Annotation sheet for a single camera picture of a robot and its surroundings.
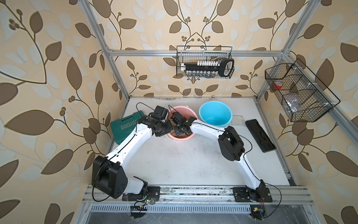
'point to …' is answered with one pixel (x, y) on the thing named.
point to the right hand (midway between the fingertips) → (179, 128)
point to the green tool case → (120, 128)
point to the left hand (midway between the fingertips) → (169, 128)
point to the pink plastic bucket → (187, 112)
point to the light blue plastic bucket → (216, 113)
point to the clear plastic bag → (294, 102)
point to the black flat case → (260, 136)
